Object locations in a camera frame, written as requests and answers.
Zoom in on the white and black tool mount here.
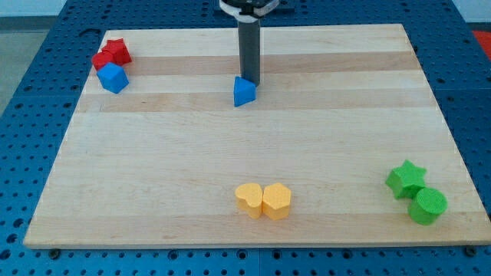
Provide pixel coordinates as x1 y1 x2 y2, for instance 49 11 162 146
219 0 279 22

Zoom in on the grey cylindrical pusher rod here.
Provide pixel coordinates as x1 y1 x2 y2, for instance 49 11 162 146
238 20 261 87

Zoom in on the blue triangle block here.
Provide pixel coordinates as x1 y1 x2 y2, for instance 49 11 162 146
233 77 256 107

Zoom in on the blue cube block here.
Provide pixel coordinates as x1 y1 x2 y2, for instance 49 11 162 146
97 62 129 94

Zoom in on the red star block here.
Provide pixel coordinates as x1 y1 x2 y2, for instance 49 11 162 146
102 38 132 66

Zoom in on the wooden board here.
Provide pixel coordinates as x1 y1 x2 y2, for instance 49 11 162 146
24 24 490 249

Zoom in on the red cylinder block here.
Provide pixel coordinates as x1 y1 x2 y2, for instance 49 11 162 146
91 51 114 71

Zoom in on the yellow heart block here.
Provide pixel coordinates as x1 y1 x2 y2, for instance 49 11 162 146
235 182 263 219

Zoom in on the yellow pentagon block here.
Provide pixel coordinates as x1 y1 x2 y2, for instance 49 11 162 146
262 182 292 220

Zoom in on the green star block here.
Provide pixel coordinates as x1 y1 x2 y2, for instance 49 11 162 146
385 159 427 199

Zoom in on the green cylinder block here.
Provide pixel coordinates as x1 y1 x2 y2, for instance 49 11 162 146
407 188 448 225

